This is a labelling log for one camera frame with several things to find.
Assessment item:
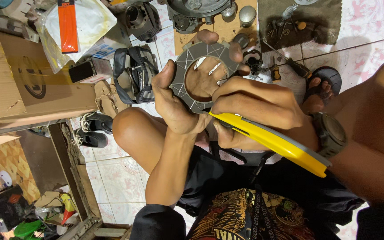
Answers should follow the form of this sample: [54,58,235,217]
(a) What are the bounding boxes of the person's left hand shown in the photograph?
[151,29,251,135]

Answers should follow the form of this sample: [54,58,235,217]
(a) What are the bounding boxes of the person's right hand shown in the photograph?
[210,77,319,152]

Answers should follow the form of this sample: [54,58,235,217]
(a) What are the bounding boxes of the grey clutch friction plate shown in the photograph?
[169,41,240,114]

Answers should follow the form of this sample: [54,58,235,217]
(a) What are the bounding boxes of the yellow utility knife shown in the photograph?
[208,110,333,178]

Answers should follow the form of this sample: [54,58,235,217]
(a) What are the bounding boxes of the small yellow black screwdriver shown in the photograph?
[270,57,282,83]

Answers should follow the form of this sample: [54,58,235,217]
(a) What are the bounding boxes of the black metal engine part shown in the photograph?
[243,49,264,74]

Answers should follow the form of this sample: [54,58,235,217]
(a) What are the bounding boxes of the person's left leg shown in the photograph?
[112,107,212,174]

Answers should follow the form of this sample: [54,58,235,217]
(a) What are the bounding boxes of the person's leg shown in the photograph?
[112,107,212,174]
[301,53,384,144]

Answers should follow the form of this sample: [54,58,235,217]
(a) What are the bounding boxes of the black tool pouch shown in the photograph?
[113,46,161,105]

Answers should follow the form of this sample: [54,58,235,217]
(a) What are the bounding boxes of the round grey metal cap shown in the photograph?
[233,33,250,49]

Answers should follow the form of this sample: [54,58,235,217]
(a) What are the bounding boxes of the black sandal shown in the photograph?
[302,66,343,103]

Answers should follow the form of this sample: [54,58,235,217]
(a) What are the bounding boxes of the dark grey wristwatch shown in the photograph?
[311,112,348,158]

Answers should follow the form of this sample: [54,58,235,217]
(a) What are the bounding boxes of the brown paper gaskets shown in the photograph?
[94,78,130,119]

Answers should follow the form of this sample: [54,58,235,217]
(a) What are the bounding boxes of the black shorts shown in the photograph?
[129,140,366,240]

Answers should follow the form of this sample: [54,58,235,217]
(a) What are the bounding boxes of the black white shoe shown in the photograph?
[72,128,109,149]
[80,112,114,134]

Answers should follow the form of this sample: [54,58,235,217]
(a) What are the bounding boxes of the silver piston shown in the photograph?
[238,5,257,28]

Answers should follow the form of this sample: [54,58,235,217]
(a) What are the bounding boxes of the grey brown floor cloth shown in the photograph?
[258,0,343,53]

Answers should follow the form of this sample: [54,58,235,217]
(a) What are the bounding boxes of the white box with blue print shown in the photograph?
[79,36,132,64]

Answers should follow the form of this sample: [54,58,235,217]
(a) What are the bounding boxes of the small black white box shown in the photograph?
[68,57,114,84]

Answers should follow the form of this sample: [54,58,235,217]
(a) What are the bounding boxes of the black engine cylinder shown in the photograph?
[125,1,162,43]

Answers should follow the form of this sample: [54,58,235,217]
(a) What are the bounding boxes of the chrome round cap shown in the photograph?
[220,1,238,19]

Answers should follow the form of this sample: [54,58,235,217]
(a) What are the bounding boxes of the grey engine crankcase cover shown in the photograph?
[165,0,236,34]

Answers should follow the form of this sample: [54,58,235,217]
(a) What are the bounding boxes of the person's right leg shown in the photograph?
[301,53,384,144]

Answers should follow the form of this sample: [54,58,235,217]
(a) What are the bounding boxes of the black printed shirt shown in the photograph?
[186,188,316,240]

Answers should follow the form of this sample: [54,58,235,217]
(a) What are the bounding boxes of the clear plastic bag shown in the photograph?
[35,0,118,74]

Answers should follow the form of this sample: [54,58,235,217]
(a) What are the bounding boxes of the orange tool package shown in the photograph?
[57,0,79,54]

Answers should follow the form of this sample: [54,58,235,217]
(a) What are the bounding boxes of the wooden crate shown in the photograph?
[57,218,133,240]

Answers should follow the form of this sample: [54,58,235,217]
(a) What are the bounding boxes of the large brown cardboard box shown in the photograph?
[0,21,100,134]

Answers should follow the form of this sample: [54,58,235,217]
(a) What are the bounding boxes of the yellow patterned mat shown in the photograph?
[0,139,41,204]

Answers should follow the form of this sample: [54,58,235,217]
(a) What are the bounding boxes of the white round cap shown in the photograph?
[0,170,13,187]

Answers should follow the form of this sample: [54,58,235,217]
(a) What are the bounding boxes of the green plastic part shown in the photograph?
[13,219,46,240]

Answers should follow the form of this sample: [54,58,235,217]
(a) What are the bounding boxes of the heap of parts and bags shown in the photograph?
[0,185,80,240]

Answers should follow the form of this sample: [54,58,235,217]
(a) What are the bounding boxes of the black handled screwdriver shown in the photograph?
[262,37,312,79]

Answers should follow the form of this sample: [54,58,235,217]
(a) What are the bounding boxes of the black lanyard strap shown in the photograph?
[248,150,276,240]

